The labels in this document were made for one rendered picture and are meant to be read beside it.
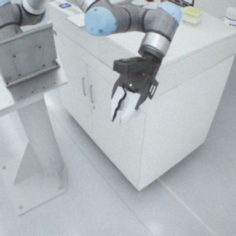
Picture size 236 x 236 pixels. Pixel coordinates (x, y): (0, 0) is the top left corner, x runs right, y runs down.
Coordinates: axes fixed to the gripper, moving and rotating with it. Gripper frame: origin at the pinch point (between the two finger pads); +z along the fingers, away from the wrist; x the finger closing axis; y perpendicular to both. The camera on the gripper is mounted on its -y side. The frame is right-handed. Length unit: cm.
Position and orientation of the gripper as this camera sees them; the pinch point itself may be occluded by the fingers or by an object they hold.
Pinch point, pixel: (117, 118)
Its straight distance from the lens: 62.4
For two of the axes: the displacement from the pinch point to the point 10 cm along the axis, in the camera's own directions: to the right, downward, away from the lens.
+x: -8.1, -3.6, 4.6
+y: 4.1, 2.1, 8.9
